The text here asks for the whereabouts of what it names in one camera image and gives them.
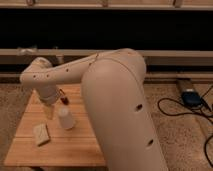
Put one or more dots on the small red-brown block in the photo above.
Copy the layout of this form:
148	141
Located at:
63	97

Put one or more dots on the long wooden rail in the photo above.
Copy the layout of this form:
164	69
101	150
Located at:
154	57

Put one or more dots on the white sponge block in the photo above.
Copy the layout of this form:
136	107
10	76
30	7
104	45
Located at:
41	134

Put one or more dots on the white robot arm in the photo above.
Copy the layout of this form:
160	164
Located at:
113	94

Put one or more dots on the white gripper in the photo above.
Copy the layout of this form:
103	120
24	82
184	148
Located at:
48	96

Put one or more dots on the wooden table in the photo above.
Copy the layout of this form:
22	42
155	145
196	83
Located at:
67	148

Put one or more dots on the blue power adapter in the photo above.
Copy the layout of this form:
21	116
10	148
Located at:
191	99

